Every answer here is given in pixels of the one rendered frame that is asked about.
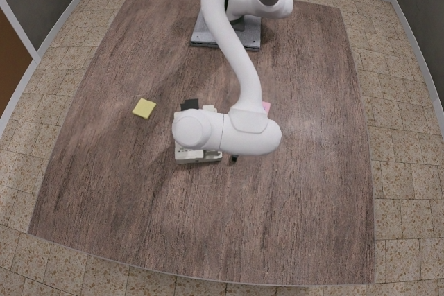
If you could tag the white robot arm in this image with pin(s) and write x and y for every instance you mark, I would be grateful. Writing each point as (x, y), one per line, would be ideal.
(246, 129)

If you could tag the white desk phone body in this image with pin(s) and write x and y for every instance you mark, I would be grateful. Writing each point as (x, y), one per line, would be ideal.
(185, 156)

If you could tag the pink sticky note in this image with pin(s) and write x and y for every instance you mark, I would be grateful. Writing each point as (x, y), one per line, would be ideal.
(266, 106)

